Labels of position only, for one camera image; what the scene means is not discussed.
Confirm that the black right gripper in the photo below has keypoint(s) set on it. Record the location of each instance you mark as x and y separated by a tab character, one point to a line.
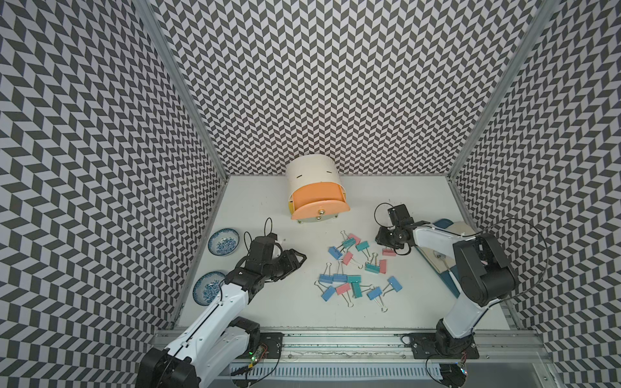
381	238

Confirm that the green binder clip upper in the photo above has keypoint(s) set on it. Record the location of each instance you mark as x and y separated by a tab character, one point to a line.
363	247

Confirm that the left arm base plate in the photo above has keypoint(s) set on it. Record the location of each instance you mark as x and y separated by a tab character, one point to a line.
267	346

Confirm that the blue patterned bowl far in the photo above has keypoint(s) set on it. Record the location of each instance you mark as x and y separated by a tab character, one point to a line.
223	242

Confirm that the blue binder clip bottom left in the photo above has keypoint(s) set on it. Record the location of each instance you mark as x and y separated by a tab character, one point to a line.
326	291

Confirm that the blue binder clip upper left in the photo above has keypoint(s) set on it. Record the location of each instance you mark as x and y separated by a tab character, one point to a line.
335	253

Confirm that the blue patterned bowl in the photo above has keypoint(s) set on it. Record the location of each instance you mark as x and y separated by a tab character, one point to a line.
207	288
223	242

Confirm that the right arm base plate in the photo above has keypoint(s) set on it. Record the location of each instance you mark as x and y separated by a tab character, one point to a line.
436	345

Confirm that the green binder clip bottom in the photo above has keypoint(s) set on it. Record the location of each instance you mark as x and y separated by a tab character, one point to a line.
358	289

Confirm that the green binder clip top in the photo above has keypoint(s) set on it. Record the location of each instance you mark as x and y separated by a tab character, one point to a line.
347	244

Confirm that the beige cloth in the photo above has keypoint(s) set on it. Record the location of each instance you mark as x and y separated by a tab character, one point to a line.
458	228

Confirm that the pink binder clip bottom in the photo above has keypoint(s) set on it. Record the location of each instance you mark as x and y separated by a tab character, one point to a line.
344	291

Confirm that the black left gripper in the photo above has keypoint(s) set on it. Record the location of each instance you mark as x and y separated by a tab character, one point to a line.
291	262

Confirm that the pink binder clip top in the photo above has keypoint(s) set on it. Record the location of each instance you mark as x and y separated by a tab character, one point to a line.
349	235

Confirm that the blue binder clip right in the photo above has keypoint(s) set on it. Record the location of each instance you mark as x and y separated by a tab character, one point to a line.
393	285

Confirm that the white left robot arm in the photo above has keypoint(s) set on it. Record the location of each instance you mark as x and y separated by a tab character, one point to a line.
220	335

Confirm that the white round drawer cabinet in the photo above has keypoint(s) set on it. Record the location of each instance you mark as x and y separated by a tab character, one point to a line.
311	169

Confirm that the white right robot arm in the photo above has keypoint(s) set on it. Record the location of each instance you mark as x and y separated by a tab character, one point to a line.
485	274

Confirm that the green binder clip middle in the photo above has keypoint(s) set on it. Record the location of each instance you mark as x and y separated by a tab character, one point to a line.
372	264

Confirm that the blue patterned bowl near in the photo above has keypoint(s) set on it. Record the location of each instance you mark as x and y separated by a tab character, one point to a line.
207	288

